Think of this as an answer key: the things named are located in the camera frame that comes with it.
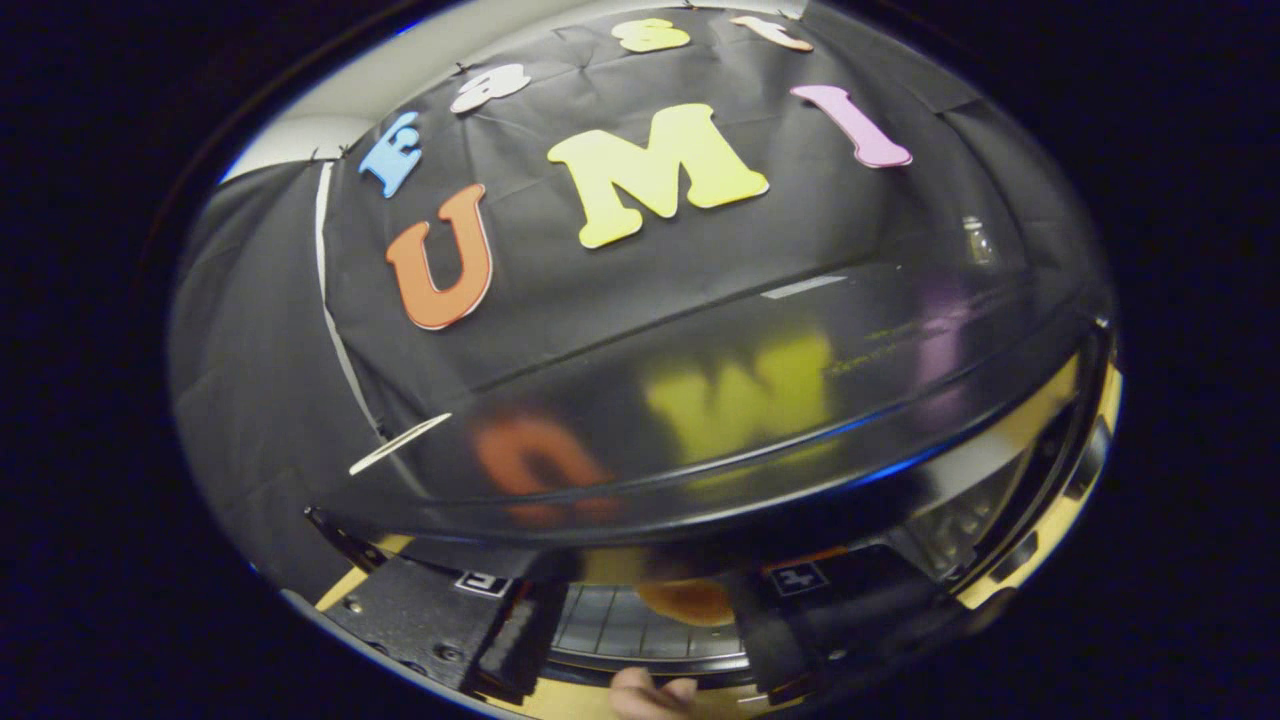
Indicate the black backdrop cloth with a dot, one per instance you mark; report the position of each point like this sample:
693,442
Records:
560,270

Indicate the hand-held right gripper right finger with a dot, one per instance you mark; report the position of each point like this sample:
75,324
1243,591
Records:
770,640

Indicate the black electric oven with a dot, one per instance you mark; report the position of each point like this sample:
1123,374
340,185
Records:
700,400

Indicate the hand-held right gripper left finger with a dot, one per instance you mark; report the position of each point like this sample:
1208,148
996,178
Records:
420,610

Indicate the golden croissant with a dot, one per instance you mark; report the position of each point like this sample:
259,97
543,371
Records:
690,602

